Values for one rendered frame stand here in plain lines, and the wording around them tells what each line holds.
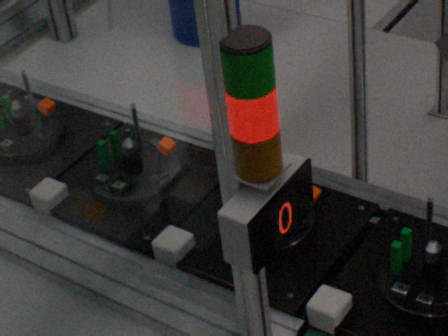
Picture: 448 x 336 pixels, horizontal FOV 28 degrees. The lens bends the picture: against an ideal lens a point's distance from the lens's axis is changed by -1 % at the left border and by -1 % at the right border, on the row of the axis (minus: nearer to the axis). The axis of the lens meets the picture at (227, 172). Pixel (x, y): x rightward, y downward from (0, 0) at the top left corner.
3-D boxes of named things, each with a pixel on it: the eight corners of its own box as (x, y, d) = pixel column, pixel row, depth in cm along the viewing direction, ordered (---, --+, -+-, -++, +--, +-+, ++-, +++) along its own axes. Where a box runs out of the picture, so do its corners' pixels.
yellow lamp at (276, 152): (292, 161, 93) (289, 122, 90) (266, 188, 90) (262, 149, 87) (251, 148, 96) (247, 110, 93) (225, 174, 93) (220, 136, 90)
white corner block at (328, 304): (353, 315, 117) (353, 293, 114) (336, 338, 114) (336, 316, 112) (322, 302, 119) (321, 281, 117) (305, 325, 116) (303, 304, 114)
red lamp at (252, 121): (289, 121, 90) (285, 80, 87) (262, 148, 87) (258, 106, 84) (247, 109, 93) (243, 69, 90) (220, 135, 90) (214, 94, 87)
